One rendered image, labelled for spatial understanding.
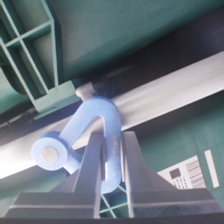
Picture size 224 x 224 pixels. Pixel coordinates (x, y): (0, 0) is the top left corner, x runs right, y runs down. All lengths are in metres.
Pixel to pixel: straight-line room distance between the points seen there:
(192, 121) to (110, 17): 0.15
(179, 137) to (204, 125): 0.04
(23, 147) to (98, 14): 0.16
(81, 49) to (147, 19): 0.08
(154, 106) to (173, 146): 0.08
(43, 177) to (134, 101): 0.18
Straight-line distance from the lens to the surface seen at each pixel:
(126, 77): 2.09
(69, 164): 0.16
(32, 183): 0.28
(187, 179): 0.25
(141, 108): 0.15
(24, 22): 0.20
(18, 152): 0.20
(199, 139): 0.23
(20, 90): 0.25
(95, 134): 0.15
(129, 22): 0.19
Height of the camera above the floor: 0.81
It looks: 6 degrees up
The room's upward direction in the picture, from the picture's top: 113 degrees counter-clockwise
